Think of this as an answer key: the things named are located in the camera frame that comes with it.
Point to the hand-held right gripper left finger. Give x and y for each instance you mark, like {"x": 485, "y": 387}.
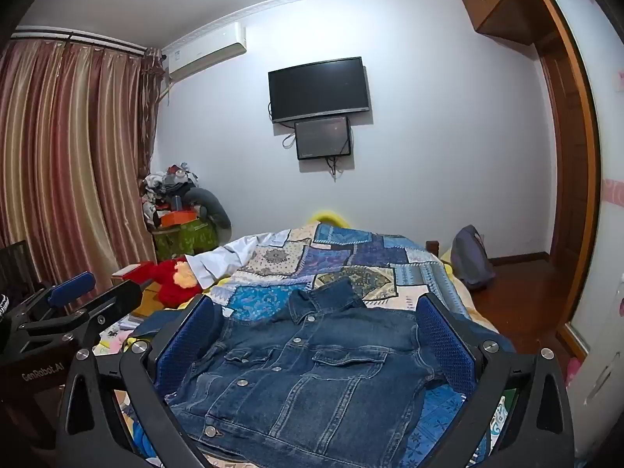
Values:
{"x": 195, "y": 334}

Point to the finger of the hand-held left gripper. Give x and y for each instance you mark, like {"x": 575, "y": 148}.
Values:
{"x": 114, "y": 300}
{"x": 73, "y": 287}

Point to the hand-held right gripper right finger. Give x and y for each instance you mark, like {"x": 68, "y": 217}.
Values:
{"x": 446, "y": 346}

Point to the blue denim jacket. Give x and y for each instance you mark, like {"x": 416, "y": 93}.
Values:
{"x": 302, "y": 375}

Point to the pile of clothes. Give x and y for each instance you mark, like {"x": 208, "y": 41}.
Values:
{"x": 163, "y": 187}

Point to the red book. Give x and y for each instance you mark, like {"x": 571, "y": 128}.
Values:
{"x": 129, "y": 271}

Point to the red plush toy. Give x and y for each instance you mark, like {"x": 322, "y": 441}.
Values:
{"x": 168, "y": 282}

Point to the dark wooden chair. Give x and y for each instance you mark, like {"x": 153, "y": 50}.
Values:
{"x": 17, "y": 263}

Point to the light blue printed bedsheet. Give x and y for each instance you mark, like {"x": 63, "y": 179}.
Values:
{"x": 434, "y": 424}

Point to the white shirt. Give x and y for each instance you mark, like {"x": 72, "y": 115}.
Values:
{"x": 229, "y": 258}

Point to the grey backpack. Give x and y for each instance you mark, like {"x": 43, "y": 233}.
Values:
{"x": 470, "y": 258}

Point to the green patterned box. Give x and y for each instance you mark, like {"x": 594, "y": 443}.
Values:
{"x": 187, "y": 241}

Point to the wooden bedpost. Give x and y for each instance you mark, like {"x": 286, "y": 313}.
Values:
{"x": 431, "y": 247}

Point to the orange box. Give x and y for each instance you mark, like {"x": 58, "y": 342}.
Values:
{"x": 178, "y": 218}

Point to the grey neck pillow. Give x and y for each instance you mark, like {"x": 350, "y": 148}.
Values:
{"x": 212, "y": 204}

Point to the striped pink gold curtain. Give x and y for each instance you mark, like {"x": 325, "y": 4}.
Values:
{"x": 73, "y": 156}

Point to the blue patchwork quilt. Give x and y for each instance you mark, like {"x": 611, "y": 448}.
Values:
{"x": 331, "y": 253}

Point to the yellow rounded item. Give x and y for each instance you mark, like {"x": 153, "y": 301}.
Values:
{"x": 326, "y": 217}

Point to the white wardrobe door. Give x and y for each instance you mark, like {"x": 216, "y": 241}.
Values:
{"x": 609, "y": 253}

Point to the white air conditioner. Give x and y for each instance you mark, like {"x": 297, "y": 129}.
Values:
{"x": 204, "y": 51}

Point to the small black wall monitor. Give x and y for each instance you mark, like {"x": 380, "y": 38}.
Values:
{"x": 321, "y": 137}

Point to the wooden door frame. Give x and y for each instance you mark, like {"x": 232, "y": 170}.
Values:
{"x": 582, "y": 156}

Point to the white curtain rail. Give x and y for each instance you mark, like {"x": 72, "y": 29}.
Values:
{"x": 78, "y": 39}

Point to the black wall television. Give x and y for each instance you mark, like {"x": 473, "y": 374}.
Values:
{"x": 317, "y": 88}

